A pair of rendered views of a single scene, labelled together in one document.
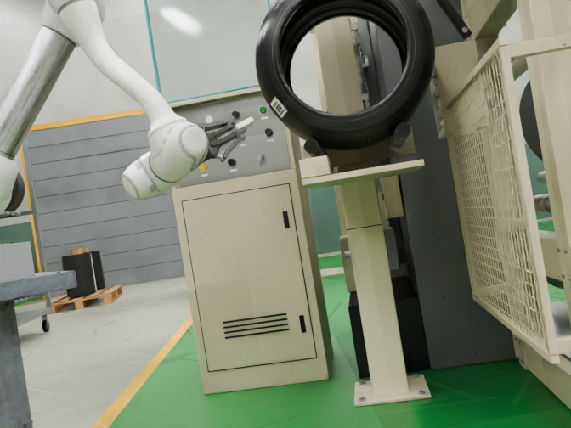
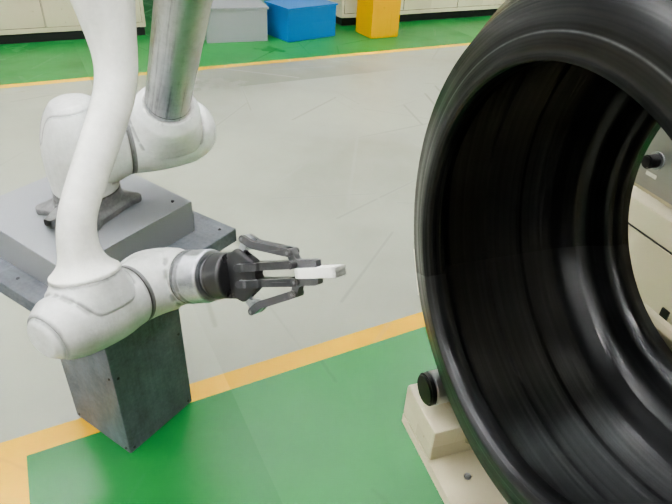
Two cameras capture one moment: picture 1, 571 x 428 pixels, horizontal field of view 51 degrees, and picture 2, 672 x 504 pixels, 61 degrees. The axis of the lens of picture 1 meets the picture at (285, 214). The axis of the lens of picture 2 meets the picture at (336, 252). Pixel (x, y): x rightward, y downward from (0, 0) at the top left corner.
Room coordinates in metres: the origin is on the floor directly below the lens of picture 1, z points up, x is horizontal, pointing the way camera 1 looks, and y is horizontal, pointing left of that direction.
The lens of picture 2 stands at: (1.46, -0.52, 1.47)
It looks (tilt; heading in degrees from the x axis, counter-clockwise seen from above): 34 degrees down; 63
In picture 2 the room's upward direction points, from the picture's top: 3 degrees clockwise
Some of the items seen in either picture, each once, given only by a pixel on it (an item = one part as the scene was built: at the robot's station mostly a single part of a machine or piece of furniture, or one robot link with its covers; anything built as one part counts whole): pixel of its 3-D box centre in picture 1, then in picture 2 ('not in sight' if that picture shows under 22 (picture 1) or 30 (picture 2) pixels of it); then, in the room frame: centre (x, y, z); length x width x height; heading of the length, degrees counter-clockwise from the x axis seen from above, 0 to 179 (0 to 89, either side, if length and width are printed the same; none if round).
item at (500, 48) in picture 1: (485, 202); not in sight; (1.70, -0.57, 0.65); 0.90 x 0.02 x 0.70; 173
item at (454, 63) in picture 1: (456, 91); not in sight; (2.14, -0.68, 1.05); 0.20 x 0.15 x 0.30; 173
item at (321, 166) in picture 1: (319, 171); (528, 395); (1.99, -0.13, 0.83); 0.36 x 0.09 x 0.06; 173
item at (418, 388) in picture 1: (390, 387); not in sight; (2.23, -0.28, 0.01); 0.27 x 0.27 x 0.02; 83
